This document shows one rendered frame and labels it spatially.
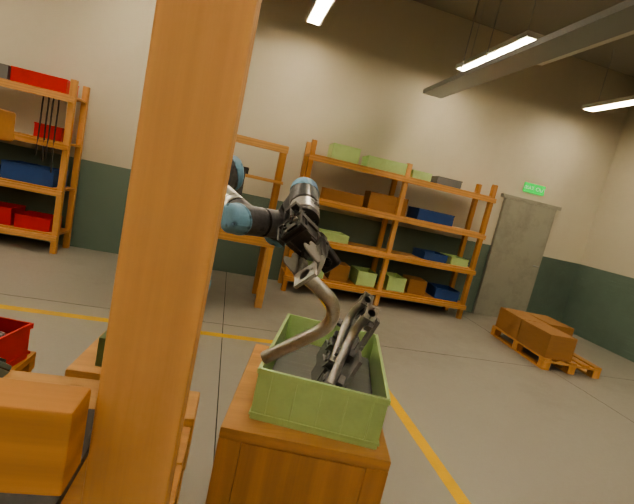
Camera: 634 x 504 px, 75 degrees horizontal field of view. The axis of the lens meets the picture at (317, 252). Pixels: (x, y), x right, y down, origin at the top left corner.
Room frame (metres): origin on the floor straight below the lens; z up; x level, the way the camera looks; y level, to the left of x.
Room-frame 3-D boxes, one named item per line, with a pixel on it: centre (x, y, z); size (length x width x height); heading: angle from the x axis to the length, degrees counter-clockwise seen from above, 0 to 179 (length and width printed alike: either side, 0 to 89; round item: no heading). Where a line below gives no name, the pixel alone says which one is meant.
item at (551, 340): (5.53, -3.29, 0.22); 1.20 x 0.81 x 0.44; 8
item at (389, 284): (6.46, -1.01, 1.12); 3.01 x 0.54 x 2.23; 103
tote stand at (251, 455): (1.47, -0.09, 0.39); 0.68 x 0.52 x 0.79; 1
